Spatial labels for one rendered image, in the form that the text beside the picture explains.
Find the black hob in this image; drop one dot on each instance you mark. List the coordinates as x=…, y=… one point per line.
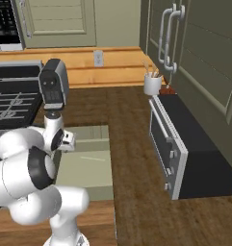
x=11, y=96

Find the white utensil pot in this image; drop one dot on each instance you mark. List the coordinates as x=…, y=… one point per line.
x=152, y=86

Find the grey wall outlet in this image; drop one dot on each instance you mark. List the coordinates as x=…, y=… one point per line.
x=98, y=58

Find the grey toaster oven knob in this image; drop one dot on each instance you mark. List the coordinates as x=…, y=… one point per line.
x=172, y=154
x=167, y=186
x=169, y=171

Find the black toaster oven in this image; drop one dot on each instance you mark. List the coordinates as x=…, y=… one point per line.
x=197, y=153

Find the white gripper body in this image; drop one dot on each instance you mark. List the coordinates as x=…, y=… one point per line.
x=72, y=145

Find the olive tall cupboard door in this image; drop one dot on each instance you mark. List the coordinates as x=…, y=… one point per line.
x=210, y=70
x=154, y=29

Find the reddish brown object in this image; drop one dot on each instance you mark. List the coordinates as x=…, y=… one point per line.
x=167, y=91

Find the open drawer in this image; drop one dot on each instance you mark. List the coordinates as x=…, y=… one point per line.
x=85, y=173

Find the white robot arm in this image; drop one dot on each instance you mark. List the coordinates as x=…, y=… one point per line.
x=30, y=189

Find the wooden utensil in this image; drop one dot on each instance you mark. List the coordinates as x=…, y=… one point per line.
x=146, y=68
x=156, y=72

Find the dark grey coffee machine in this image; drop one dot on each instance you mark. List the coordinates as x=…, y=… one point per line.
x=53, y=81

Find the olive wall cupboard door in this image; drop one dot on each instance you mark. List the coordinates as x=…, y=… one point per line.
x=61, y=22

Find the microwave oven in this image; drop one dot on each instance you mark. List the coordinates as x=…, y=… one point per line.
x=5, y=22

